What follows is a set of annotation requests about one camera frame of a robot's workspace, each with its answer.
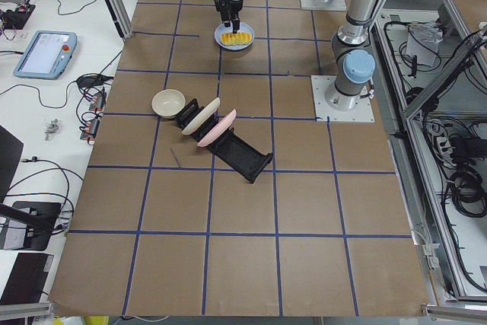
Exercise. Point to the blue plate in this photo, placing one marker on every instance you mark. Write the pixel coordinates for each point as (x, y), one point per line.
(222, 29)

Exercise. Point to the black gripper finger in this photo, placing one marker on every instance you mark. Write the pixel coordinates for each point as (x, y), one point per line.
(225, 12)
(235, 22)

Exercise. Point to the blue teach pendant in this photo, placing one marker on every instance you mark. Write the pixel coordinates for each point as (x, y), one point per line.
(47, 55)

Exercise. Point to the cream bowl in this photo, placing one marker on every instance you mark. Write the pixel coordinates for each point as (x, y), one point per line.
(168, 103)

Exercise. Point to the black monitor stand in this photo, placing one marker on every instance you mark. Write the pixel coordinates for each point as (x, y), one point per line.
(29, 225)

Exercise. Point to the orange striped bread roll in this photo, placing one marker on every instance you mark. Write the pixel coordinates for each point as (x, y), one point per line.
(238, 39)

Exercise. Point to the black dish rack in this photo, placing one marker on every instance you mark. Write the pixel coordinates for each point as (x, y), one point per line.
(234, 151)

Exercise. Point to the cream plate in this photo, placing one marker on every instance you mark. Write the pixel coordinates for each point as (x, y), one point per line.
(201, 117)

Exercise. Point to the pink plate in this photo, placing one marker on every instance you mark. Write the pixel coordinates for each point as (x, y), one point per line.
(218, 129)

